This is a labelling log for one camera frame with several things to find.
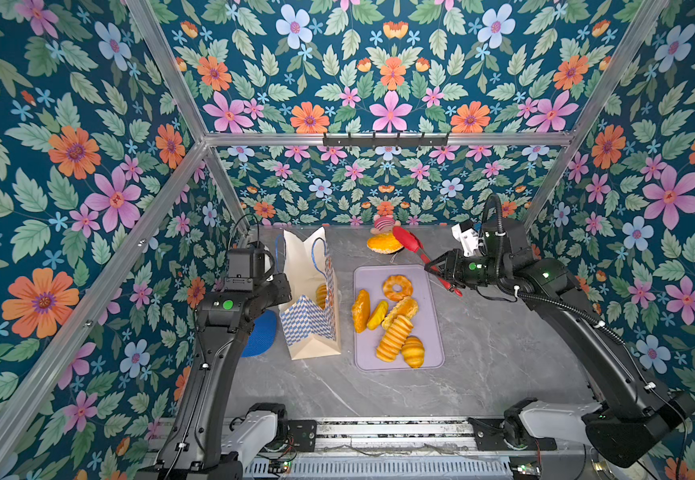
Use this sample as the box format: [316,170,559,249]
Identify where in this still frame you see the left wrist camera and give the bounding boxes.
[223,247,275,292]

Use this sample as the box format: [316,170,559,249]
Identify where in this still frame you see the yellow oval bread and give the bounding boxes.
[367,300,389,330]

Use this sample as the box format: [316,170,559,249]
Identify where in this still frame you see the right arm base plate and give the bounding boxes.
[467,417,557,452]

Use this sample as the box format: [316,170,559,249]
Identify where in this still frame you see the cartoon face plush toy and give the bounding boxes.
[371,215,401,235]

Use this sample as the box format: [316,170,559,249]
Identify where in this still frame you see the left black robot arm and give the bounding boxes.
[136,273,291,479]

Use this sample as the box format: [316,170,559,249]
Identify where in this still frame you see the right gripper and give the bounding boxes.
[422,249,509,289]

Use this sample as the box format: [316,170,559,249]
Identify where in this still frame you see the red silicone tongs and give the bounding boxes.
[393,226,463,297]

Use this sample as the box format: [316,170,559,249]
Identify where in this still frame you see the ridged long bread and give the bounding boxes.
[375,316,413,363]
[315,283,328,310]

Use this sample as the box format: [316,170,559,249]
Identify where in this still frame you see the ridged long bread top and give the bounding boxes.
[315,283,328,310]

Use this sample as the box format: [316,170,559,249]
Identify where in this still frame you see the small croissant bread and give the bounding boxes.
[401,336,425,369]

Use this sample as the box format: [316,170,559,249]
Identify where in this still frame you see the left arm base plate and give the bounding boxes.
[261,420,318,455]

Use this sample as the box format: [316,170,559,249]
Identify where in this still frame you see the oval orange bread left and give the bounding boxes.
[351,289,371,333]

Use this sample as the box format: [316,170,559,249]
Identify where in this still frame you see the ring donut bread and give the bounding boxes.
[383,275,415,302]

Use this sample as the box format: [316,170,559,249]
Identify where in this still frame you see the lavender tray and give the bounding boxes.
[353,265,445,372]

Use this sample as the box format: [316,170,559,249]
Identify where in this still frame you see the black hook rail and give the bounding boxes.
[321,132,449,149]

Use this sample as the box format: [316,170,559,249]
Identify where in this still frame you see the round orange bread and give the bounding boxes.
[367,232,405,255]

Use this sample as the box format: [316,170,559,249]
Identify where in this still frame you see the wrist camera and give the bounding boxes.
[223,247,275,292]
[451,220,481,257]

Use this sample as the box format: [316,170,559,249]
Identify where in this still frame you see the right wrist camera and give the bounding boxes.
[451,220,481,257]

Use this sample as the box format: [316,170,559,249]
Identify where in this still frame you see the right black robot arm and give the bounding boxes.
[425,249,695,468]

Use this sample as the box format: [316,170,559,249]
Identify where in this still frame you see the square toast bread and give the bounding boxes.
[381,296,419,330]

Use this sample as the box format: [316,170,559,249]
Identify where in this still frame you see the checkered paper bag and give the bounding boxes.
[279,228,341,361]

